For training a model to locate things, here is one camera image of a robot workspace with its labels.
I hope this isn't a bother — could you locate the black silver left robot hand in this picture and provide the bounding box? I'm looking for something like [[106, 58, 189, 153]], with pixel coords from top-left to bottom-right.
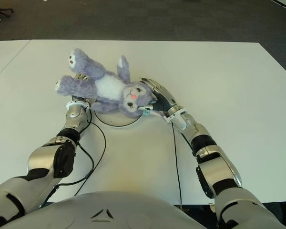
[[71, 73, 91, 103]]

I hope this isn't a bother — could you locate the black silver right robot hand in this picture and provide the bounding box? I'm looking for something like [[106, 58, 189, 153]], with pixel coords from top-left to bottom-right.
[[138, 77, 176, 112]]

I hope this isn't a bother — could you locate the purple plush bunny doll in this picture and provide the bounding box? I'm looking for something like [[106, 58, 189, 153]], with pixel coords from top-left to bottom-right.
[[55, 48, 158, 119]]

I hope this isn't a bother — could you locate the white plate with black rim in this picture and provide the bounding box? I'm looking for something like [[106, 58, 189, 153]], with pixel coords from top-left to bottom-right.
[[92, 107, 145, 127]]

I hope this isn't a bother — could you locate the silver robot torso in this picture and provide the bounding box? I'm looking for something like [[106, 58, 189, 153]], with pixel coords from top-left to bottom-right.
[[4, 190, 205, 229]]

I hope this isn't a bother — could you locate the black office chair base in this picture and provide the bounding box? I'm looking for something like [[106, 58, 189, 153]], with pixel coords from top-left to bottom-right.
[[0, 0, 15, 17]]

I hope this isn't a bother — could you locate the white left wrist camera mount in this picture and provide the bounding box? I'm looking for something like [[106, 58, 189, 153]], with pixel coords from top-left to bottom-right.
[[66, 100, 91, 109]]

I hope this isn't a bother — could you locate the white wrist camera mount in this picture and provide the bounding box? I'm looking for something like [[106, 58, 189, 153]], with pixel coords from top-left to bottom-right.
[[163, 108, 188, 120], [66, 100, 91, 109]]

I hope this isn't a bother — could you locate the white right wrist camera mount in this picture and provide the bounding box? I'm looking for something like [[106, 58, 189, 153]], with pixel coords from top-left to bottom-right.
[[163, 108, 188, 120]]

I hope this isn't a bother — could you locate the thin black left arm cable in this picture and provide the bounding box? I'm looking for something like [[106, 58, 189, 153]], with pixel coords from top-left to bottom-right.
[[72, 107, 107, 197]]

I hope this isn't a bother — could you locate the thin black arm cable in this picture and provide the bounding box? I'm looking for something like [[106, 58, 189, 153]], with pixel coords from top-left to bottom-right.
[[171, 121, 183, 206], [72, 107, 107, 197]]

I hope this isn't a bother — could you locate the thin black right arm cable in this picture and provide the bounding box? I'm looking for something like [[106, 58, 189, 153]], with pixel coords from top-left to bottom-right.
[[171, 121, 183, 206]]

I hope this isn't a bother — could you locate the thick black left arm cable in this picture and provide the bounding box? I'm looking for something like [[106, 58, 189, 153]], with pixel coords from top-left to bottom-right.
[[41, 142, 94, 207]]

